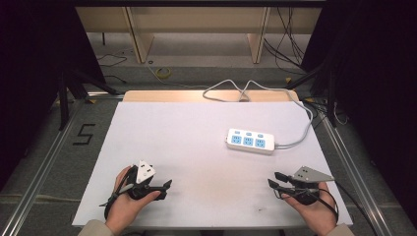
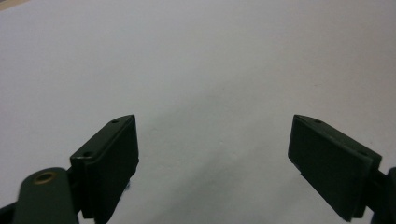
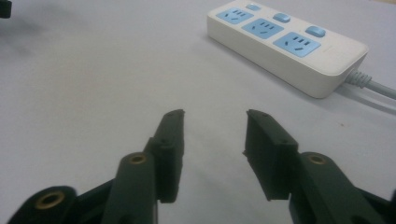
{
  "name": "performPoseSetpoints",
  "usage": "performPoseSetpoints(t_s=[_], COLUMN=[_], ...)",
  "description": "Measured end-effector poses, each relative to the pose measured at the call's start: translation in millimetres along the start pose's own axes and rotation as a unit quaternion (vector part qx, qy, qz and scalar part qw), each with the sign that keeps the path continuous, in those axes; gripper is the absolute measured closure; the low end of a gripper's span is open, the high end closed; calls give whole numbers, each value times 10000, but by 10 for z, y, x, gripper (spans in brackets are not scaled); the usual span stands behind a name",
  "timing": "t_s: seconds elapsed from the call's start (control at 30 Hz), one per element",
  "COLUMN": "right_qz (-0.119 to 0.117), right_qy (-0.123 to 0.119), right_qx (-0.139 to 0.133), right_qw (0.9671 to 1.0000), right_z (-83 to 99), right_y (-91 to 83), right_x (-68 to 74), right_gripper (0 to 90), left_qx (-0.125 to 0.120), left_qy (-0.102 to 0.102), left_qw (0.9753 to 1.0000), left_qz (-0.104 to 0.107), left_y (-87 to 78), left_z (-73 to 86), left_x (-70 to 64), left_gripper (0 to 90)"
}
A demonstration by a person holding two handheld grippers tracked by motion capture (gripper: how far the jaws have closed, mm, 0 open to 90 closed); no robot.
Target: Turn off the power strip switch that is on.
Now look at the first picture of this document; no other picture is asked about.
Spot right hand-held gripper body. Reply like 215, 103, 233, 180
286, 165, 335, 207

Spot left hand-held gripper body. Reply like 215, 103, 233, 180
125, 159, 162, 202

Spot person's right hand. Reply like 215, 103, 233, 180
280, 181, 339, 236

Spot person's left hand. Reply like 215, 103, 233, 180
104, 164, 162, 236

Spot white table cover sheet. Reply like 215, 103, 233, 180
71, 100, 354, 230

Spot white power strip blue sockets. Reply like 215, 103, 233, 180
225, 128, 276, 155

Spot black metal stand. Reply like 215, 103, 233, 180
57, 67, 120, 132
285, 62, 340, 128

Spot yellow tape roll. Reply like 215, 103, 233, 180
154, 66, 172, 80

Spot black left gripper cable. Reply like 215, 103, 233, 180
98, 165, 139, 220

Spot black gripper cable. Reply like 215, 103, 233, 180
98, 165, 139, 220
274, 179, 379, 236

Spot aluminium floor rail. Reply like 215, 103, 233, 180
319, 111, 396, 236
0, 94, 87, 236

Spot grey power strip cable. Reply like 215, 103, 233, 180
202, 79, 314, 150

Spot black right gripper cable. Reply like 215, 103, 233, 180
274, 179, 379, 236

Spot thin black floor cable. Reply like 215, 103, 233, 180
95, 52, 129, 85

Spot black floor cables bundle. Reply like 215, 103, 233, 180
263, 7, 308, 77

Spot light wooden desk frame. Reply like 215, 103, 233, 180
75, 6, 323, 65

